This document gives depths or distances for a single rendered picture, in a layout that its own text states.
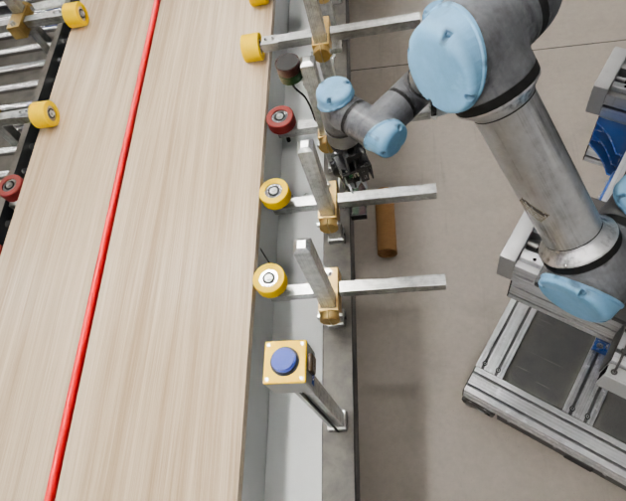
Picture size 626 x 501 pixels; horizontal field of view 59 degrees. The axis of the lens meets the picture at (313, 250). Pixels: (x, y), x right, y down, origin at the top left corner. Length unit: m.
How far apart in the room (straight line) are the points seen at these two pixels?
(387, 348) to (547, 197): 1.43
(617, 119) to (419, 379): 1.12
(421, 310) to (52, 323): 1.33
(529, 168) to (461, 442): 1.42
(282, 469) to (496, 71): 1.10
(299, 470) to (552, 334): 0.96
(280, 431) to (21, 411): 0.62
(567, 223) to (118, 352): 1.02
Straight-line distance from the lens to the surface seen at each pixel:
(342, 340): 1.44
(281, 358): 0.89
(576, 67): 2.93
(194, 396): 1.29
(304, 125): 1.61
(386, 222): 2.29
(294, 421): 1.50
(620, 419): 1.95
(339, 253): 1.54
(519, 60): 0.73
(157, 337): 1.37
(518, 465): 2.08
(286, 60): 1.39
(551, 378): 1.94
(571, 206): 0.83
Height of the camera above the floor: 2.05
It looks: 60 degrees down
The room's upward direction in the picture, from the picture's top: 24 degrees counter-clockwise
